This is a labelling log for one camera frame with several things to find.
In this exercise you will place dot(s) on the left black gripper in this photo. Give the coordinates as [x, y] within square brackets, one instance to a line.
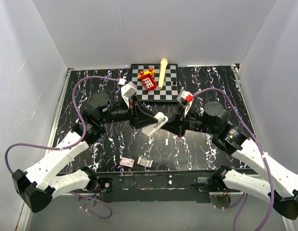
[142, 117]

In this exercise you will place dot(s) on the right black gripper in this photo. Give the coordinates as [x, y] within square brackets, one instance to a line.
[177, 125]

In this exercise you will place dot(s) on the white plastic stapler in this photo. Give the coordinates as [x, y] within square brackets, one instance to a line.
[150, 129]

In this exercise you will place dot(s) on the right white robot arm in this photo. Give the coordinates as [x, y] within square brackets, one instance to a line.
[277, 181]

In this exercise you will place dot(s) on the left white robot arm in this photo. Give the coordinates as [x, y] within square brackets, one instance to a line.
[39, 184]

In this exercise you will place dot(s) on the red toy brick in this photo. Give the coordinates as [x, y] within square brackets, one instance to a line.
[148, 82]

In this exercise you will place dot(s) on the yellow toy piece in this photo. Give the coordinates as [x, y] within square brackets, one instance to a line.
[150, 71]

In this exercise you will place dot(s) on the red white staple box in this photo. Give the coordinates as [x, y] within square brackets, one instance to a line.
[126, 162]

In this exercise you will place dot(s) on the cream toy microphone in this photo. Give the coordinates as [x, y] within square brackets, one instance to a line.
[163, 65]

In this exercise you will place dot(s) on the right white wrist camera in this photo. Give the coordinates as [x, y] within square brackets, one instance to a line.
[185, 98]

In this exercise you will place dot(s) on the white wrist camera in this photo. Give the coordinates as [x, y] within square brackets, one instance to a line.
[185, 98]
[128, 89]

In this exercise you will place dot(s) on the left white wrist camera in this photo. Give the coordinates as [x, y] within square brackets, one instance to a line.
[128, 89]

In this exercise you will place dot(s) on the black base frame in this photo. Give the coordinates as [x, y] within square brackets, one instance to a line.
[151, 186]

